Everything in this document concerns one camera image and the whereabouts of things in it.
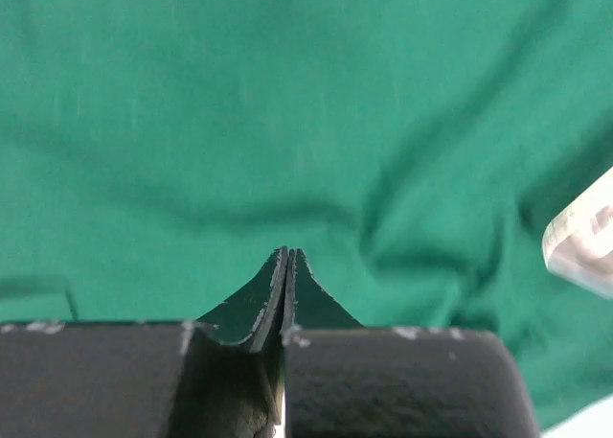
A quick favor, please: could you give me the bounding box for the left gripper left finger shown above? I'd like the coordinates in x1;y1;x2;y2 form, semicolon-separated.
1;248;287;437

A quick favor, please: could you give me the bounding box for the dark green surgical cloth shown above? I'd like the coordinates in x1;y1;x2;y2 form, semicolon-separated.
1;0;612;427

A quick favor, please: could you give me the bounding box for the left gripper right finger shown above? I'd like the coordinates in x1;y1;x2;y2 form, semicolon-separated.
282;249;539;438

